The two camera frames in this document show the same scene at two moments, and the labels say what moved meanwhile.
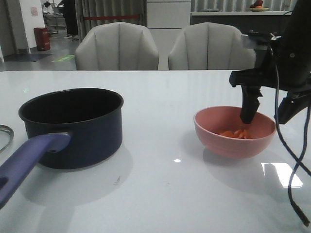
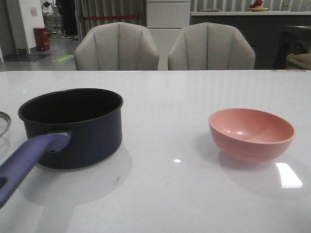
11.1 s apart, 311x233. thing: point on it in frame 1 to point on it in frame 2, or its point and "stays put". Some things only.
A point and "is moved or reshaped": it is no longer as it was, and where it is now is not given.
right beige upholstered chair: [211, 46] stays put
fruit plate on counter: [257, 6] stays put
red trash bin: [43, 38] stays put
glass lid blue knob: [7, 136] to [9, 120]
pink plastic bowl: [223, 133] is moved or reshaped
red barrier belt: [104, 17] stays put
